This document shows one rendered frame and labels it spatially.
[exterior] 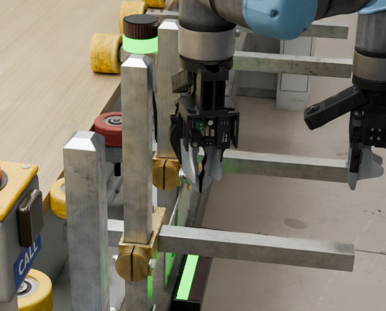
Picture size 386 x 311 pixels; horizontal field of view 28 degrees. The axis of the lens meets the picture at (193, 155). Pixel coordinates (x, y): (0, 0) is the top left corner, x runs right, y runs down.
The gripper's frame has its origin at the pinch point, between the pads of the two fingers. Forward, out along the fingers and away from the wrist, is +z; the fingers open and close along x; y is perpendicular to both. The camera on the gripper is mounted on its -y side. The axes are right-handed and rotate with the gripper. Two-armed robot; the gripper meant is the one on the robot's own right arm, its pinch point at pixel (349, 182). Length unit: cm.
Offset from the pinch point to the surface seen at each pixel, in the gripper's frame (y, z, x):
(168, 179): -30.8, -2.2, -8.5
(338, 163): -2.1, -3.6, 0.0
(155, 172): -33.0, -3.4, -8.5
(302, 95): -8, 74, 225
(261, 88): -29, 76, 238
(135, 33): -36.1, -27.1, -7.1
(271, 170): -13.6, -2.0, -1.5
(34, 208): -27, -39, -81
